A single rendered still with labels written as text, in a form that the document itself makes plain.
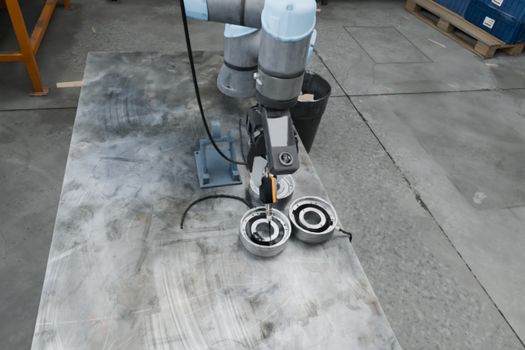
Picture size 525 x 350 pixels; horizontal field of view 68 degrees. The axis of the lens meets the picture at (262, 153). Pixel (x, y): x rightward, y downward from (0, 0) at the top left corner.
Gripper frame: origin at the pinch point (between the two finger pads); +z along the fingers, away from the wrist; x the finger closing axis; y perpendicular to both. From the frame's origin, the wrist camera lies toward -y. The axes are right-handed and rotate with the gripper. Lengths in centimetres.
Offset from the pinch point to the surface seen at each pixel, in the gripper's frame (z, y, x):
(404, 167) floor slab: 94, 87, -119
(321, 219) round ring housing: 10.3, -2.7, -12.7
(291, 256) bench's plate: 13.1, -8.8, -4.2
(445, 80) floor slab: 95, 179, -213
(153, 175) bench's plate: 13.2, 19.0, 21.6
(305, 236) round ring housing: 10.4, -6.3, -7.8
